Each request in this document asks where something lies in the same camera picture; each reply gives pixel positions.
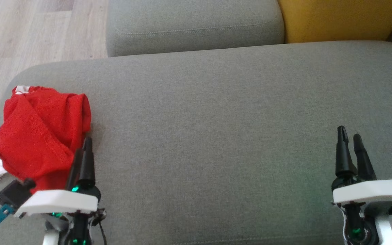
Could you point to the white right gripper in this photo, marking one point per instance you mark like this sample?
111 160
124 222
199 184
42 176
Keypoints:
369 192

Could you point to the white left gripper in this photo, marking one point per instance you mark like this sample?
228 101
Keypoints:
60 202

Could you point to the red white basketball jersey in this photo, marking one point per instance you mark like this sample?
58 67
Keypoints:
29 156

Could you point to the large grey sofa seat cushion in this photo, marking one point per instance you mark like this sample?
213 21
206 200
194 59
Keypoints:
216 136

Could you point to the large yellow sofa back cushion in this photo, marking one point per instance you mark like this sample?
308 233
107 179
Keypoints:
339 18

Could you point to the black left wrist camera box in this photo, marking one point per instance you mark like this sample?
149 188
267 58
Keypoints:
12 194

